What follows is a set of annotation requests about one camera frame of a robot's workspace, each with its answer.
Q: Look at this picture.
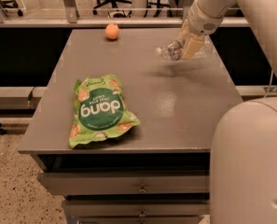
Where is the green dang chips bag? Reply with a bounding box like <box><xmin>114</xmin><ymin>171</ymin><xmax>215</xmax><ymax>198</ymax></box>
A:
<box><xmin>69</xmin><ymin>74</ymin><xmax>140</xmax><ymax>148</ymax></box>

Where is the clear plastic water bottle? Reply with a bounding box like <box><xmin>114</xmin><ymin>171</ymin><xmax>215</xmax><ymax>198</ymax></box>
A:
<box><xmin>155</xmin><ymin>37</ymin><xmax>213</xmax><ymax>61</ymax></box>

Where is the black cable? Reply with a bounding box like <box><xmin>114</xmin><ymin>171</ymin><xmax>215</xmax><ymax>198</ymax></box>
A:
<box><xmin>27</xmin><ymin>86</ymin><xmax>37</xmax><ymax>110</ymax></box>

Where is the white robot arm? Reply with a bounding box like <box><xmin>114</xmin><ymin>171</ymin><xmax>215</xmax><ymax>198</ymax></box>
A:
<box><xmin>180</xmin><ymin>0</ymin><xmax>277</xmax><ymax>224</ymax></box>

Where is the top grey drawer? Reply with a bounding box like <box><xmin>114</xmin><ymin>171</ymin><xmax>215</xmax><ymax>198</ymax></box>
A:
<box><xmin>37</xmin><ymin>171</ymin><xmax>209</xmax><ymax>196</ymax></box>

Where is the grey drawer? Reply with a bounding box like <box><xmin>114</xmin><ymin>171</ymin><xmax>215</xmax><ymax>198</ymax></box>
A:
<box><xmin>37</xmin><ymin>171</ymin><xmax>209</xmax><ymax>196</ymax></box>
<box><xmin>62</xmin><ymin>199</ymin><xmax>209</xmax><ymax>217</ymax></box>

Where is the orange fruit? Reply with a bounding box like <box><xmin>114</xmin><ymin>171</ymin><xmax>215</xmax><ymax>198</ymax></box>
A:
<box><xmin>105</xmin><ymin>23</ymin><xmax>119</xmax><ymax>40</ymax></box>

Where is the grey drawer cabinet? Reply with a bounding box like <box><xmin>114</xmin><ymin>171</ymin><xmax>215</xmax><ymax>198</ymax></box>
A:
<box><xmin>19</xmin><ymin>29</ymin><xmax>241</xmax><ymax>224</ymax></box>

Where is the black chair base left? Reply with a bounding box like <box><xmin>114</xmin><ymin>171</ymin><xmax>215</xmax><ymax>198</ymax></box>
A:
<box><xmin>0</xmin><ymin>0</ymin><xmax>23</xmax><ymax>17</ymax></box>

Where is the black office chair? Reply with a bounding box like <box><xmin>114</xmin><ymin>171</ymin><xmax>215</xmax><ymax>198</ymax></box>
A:
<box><xmin>92</xmin><ymin>0</ymin><xmax>131</xmax><ymax>18</ymax></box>

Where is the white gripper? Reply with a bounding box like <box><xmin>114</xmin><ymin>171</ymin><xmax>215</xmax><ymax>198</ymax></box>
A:
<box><xmin>177</xmin><ymin>0</ymin><xmax>224</xmax><ymax>60</ymax></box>

